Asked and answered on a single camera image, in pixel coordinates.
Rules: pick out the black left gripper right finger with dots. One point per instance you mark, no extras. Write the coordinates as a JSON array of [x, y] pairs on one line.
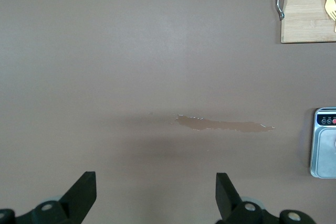
[[228, 203]]

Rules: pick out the silver digital kitchen scale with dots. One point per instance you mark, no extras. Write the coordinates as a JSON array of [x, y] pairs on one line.
[[324, 155]]

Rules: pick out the spilled liquid puddle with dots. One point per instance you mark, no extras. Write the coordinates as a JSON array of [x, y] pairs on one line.
[[223, 125]]

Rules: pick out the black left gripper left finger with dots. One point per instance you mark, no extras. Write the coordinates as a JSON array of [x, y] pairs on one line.
[[76, 200]]

